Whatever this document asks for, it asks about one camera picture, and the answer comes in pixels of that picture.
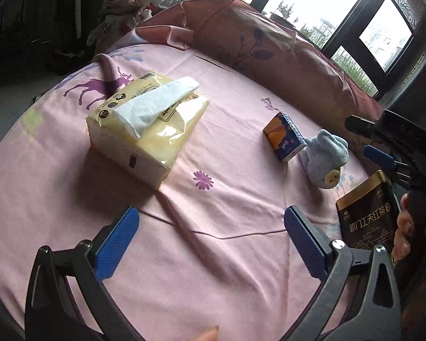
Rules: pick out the blue and orange tissue packet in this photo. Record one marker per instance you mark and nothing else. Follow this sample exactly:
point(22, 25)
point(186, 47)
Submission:
point(284, 138)

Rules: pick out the pink bed sheet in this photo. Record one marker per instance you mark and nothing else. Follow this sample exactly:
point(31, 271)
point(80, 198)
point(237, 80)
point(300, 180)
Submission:
point(216, 255)

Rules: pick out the yellow tissue pack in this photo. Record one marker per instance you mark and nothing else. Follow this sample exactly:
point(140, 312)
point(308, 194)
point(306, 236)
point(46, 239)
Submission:
point(163, 128)

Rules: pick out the pink leaf print pillow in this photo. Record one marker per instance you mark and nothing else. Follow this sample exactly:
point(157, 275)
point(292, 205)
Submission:
point(269, 60)

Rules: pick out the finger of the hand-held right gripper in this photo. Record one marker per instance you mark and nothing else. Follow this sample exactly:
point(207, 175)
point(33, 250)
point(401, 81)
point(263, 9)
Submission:
point(358, 122)
point(376, 154)

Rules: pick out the blue fuzzy sock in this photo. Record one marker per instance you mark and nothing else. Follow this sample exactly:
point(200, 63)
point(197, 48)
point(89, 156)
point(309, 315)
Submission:
point(323, 156)

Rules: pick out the pile of clothes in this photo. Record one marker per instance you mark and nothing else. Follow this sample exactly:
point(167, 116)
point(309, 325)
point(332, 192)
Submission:
point(127, 10)

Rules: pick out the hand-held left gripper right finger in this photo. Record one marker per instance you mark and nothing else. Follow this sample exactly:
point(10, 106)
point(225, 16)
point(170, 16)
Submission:
point(303, 241)

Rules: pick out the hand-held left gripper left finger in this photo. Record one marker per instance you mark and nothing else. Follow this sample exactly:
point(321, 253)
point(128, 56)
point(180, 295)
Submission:
point(117, 241)

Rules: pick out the black tea tin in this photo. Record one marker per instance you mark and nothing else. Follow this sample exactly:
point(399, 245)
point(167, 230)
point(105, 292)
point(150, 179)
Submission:
point(365, 216)

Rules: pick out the round plant pot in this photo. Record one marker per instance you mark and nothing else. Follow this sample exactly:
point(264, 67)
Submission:
point(280, 17)

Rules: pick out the person's left hand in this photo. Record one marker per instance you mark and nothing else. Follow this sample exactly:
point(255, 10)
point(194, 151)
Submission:
point(206, 335)

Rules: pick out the person's right hand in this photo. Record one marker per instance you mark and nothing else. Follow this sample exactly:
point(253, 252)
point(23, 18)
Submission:
point(403, 227)

